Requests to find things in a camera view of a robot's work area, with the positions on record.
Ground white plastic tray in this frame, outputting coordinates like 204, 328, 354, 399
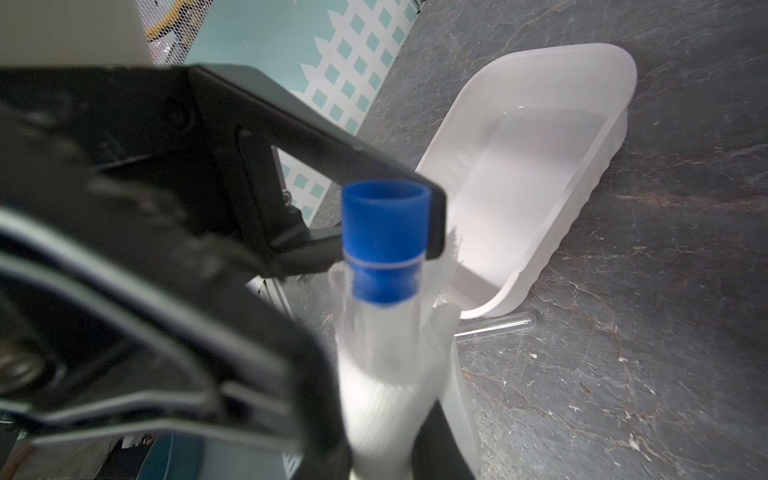
417, 43, 638, 320

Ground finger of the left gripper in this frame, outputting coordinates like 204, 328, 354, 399
188, 64, 447, 278

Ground blue capped test tube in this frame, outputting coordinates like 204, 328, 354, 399
332, 178, 433, 480
454, 312, 537, 342

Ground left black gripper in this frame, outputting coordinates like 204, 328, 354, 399
1, 65, 350, 479

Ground yellow handled pliers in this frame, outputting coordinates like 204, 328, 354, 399
145, 0, 197, 42

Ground white wire wall basket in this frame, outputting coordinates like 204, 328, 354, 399
137, 0, 213, 65

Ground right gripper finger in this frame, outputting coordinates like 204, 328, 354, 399
411, 401, 475, 480

